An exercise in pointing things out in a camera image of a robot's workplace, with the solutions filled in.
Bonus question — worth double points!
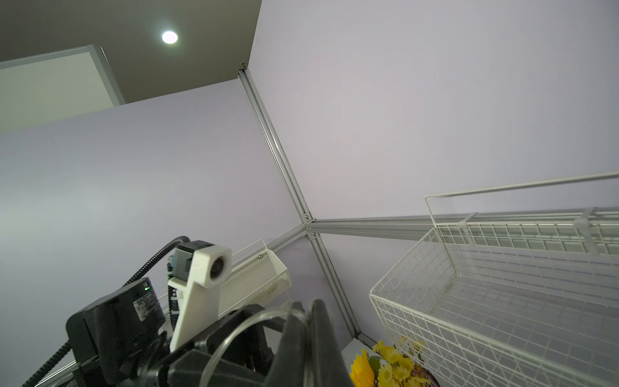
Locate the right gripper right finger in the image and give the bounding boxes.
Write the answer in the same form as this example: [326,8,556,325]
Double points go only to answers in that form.
[309,299,353,386]

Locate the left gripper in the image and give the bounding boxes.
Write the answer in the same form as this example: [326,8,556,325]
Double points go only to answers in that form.
[139,304,291,387]

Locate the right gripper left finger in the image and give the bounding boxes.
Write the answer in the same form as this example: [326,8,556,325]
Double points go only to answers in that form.
[264,302,309,387]

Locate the clear string lights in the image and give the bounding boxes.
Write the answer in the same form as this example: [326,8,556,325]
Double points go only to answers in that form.
[199,304,310,387]

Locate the yellow flowers in vase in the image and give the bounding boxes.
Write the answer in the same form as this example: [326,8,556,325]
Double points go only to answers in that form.
[349,337,440,387]

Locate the white mesh upper shelf bin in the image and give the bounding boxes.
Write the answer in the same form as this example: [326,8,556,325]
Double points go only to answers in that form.
[219,240,292,318]

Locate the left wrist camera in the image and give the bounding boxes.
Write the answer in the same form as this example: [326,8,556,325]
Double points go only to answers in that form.
[169,240,232,352]

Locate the white wire wall basket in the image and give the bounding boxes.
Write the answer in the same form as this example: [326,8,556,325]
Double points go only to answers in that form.
[369,172,618,386]

